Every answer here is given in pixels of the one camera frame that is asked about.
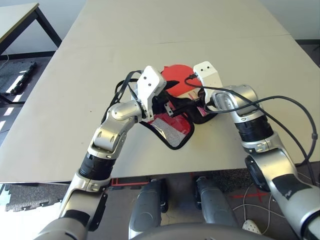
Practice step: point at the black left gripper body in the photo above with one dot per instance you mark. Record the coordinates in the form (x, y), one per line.
(160, 103)

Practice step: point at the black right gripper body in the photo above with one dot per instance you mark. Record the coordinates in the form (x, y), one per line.
(202, 97)

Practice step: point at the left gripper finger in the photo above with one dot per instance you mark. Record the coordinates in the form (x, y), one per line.
(171, 84)
(181, 108)

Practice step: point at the red black paddle case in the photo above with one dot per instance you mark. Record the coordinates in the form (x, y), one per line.
(175, 127)

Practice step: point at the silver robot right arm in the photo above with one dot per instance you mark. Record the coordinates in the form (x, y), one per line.
(255, 125)

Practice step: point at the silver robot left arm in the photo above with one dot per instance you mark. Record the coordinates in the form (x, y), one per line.
(112, 120)

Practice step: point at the speckled black rubber mat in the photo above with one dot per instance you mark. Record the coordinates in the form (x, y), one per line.
(30, 197)
(230, 180)

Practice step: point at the grey robot right leg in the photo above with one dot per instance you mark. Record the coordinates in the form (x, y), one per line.
(215, 205)

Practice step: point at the grey robot leg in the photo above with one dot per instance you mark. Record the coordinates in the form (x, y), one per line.
(215, 205)
(147, 207)

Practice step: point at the grey robot left leg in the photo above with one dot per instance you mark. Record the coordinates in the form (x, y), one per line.
(147, 207)

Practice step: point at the grey robot torso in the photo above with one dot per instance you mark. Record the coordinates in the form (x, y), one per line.
(195, 233)

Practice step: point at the white perforated clog shoe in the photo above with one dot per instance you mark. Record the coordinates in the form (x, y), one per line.
(251, 227)

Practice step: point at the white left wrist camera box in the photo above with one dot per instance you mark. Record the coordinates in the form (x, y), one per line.
(150, 83)

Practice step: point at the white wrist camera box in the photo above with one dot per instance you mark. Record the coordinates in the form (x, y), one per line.
(150, 83)
(208, 73)

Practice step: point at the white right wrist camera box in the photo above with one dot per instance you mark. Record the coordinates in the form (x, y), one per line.
(208, 73)

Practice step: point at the side table with black frame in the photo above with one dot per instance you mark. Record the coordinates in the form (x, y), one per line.
(17, 17)

